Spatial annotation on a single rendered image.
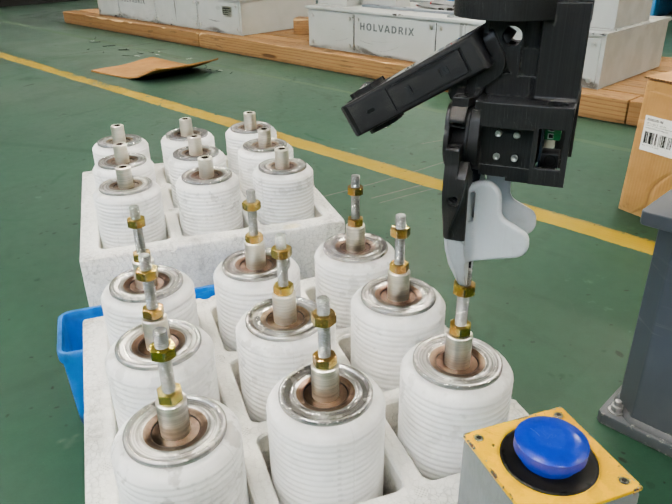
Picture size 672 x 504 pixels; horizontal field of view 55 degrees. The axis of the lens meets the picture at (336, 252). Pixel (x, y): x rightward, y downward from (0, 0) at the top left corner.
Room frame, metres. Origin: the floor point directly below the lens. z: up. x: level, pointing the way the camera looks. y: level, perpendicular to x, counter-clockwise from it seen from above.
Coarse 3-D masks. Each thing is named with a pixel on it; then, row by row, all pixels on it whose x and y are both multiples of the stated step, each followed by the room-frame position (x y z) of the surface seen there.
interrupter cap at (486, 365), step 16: (416, 352) 0.46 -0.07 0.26; (432, 352) 0.46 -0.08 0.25; (480, 352) 0.46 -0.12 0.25; (496, 352) 0.45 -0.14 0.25; (416, 368) 0.44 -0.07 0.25; (432, 368) 0.43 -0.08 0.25; (448, 368) 0.44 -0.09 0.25; (480, 368) 0.44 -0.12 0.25; (496, 368) 0.43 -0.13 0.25; (448, 384) 0.41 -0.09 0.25; (464, 384) 0.41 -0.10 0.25; (480, 384) 0.41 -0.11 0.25
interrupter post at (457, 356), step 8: (448, 336) 0.44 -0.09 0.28; (472, 336) 0.44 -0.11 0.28; (448, 344) 0.44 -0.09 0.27; (456, 344) 0.44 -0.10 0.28; (464, 344) 0.44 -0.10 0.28; (448, 352) 0.44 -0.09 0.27; (456, 352) 0.44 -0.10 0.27; (464, 352) 0.44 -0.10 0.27; (448, 360) 0.44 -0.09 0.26; (456, 360) 0.44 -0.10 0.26; (464, 360) 0.44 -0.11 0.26; (456, 368) 0.44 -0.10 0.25; (464, 368) 0.44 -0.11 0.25
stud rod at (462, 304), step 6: (468, 270) 0.44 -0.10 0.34; (468, 276) 0.44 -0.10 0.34; (468, 282) 0.44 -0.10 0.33; (462, 300) 0.44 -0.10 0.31; (468, 300) 0.44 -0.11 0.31; (456, 306) 0.45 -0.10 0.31; (462, 306) 0.44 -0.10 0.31; (468, 306) 0.45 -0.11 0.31; (456, 312) 0.45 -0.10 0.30; (462, 312) 0.44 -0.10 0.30; (456, 318) 0.45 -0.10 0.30; (462, 318) 0.44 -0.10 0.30; (456, 324) 0.44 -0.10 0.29; (462, 324) 0.44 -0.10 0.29
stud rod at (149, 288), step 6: (138, 258) 0.48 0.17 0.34; (144, 258) 0.47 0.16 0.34; (150, 258) 0.48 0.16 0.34; (144, 264) 0.48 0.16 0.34; (150, 264) 0.48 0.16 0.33; (144, 270) 0.48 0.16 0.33; (144, 282) 0.47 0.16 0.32; (150, 282) 0.48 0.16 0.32; (144, 288) 0.48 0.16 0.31; (150, 288) 0.48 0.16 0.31; (144, 294) 0.48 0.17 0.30; (150, 294) 0.47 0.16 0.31; (156, 294) 0.48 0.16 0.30; (150, 300) 0.47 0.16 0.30; (156, 300) 0.48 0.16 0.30; (150, 306) 0.47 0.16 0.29; (156, 306) 0.48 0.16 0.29
